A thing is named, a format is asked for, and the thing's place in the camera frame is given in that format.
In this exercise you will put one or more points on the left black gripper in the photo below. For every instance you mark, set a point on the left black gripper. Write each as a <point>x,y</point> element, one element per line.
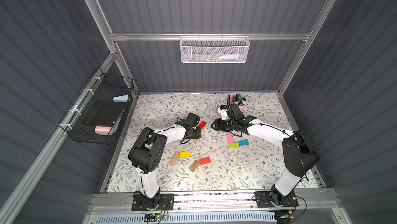
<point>195,122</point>

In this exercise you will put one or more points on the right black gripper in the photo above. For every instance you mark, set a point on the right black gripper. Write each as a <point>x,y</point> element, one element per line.
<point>219,125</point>

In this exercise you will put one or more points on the red block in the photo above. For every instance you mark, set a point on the red block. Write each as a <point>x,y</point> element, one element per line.
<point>202,125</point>
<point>204,161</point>

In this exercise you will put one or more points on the pink block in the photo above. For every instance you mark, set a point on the pink block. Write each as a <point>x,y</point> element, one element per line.
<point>229,138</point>

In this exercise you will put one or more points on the lime green block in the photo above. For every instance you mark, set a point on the lime green block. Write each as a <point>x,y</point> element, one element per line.
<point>234,145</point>

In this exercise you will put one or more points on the teal block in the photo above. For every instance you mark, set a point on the teal block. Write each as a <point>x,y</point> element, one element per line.
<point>243,143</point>

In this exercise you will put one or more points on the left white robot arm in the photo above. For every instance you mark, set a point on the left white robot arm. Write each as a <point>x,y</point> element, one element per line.
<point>146,153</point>

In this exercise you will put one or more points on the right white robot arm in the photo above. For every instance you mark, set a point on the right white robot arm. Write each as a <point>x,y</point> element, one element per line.
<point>298,158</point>

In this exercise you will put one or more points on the small glass dish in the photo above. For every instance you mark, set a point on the small glass dish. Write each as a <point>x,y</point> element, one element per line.
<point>218,111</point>

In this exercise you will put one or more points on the pink pen cup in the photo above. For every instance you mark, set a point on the pink pen cup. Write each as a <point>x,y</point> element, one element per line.
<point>241,106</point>

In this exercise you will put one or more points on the yellow block centre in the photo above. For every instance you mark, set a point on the yellow block centre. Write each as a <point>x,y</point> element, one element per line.
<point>184,154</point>

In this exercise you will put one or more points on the white bottle in basket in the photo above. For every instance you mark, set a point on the white bottle in basket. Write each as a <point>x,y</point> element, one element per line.
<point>229,57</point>

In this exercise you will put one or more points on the light blue box in basket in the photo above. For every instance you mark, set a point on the light blue box in basket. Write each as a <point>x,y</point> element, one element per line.
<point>121,99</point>

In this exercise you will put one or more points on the pink eraser in basket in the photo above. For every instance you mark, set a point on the pink eraser in basket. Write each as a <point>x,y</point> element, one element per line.
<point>103,130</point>

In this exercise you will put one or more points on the black notebook in basket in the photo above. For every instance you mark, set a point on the black notebook in basket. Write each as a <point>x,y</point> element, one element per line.
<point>103,113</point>

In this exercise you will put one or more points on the white wire mesh basket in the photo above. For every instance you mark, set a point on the white wire mesh basket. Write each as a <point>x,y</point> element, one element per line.
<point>195,49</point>

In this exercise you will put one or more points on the black wire wall basket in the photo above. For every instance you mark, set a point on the black wire wall basket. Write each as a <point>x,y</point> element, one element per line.
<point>101,87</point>

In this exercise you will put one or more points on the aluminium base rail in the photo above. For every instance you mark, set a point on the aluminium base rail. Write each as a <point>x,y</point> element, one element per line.
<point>212,207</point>

